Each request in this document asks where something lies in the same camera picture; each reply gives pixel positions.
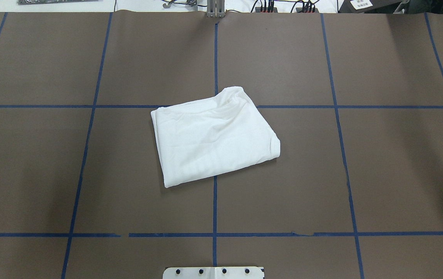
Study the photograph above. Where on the upper orange black usb hub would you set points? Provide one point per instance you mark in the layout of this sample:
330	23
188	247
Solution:
264	6

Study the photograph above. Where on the white long-sleeve printed shirt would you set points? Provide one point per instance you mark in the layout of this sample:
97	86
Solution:
212	136

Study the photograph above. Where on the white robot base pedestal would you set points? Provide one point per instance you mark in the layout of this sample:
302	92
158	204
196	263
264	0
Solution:
233	272

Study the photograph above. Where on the grey framed tray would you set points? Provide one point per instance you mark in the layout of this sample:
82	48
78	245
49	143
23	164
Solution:
47	2

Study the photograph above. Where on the black laptop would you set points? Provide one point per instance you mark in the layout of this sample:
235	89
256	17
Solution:
374	7

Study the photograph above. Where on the aluminium frame post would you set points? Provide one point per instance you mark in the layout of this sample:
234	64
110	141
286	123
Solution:
216	8

